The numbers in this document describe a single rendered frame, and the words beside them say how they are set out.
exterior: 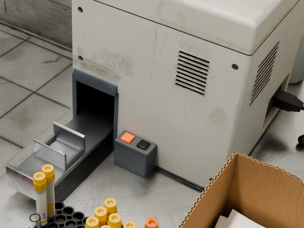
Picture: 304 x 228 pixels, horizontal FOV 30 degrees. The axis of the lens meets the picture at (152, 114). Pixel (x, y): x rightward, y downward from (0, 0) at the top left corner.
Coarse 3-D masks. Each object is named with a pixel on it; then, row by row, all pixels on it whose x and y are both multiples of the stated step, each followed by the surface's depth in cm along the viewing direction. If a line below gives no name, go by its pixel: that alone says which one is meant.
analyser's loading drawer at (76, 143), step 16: (80, 112) 93; (96, 112) 93; (64, 128) 85; (80, 128) 90; (96, 128) 90; (112, 128) 90; (48, 144) 86; (64, 144) 86; (80, 144) 85; (96, 144) 87; (32, 160) 83; (48, 160) 83; (64, 160) 81; (80, 160) 84; (16, 176) 79; (32, 176) 78; (64, 176) 82; (32, 192) 79
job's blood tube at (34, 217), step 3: (30, 216) 67; (33, 216) 67; (36, 216) 67; (39, 216) 67; (30, 219) 67; (33, 219) 68; (36, 219) 68; (39, 219) 67; (30, 222) 67; (33, 222) 66; (36, 222) 66; (39, 222) 67; (30, 225) 67; (33, 225) 67; (36, 225) 67; (39, 225) 67
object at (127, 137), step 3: (123, 135) 87; (126, 135) 87; (129, 135) 87; (132, 135) 87; (123, 138) 86; (126, 138) 86; (129, 138) 86; (132, 138) 87; (126, 141) 86; (129, 141) 86
